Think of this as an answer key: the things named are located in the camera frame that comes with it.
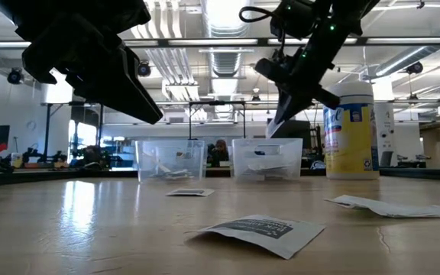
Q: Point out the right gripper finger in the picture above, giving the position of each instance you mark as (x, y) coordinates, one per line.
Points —
(327, 101)
(294, 105)

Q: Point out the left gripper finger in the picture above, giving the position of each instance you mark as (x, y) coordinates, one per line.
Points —
(124, 95)

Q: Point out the green striped bandage packet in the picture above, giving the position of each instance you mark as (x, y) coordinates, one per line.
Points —
(174, 175)

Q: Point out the black background robot arm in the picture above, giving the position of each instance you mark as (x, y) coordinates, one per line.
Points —
(33, 156)

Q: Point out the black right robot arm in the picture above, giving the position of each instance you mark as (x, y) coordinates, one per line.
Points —
(353, 11)

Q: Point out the black monitor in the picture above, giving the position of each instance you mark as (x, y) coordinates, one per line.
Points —
(292, 130)

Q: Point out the Lysol wipes canister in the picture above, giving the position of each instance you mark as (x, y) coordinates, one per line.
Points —
(350, 141)

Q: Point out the clear plastic bin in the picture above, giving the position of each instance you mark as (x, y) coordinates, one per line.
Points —
(281, 153)
(147, 160)

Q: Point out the white pillar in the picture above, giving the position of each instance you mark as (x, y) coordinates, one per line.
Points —
(384, 130)

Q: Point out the person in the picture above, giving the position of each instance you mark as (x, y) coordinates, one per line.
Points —
(220, 153)

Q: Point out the black ceiling camera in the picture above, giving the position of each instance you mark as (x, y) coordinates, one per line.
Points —
(15, 75)
(144, 69)
(415, 68)

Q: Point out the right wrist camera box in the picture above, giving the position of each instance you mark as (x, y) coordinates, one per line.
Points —
(292, 17)

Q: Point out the white cylindrical duct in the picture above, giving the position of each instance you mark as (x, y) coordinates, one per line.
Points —
(56, 93)

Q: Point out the black background rig frame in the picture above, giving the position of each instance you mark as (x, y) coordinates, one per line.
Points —
(216, 102)
(47, 130)

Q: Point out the silver ceiling duct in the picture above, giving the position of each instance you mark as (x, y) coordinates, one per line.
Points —
(225, 61)

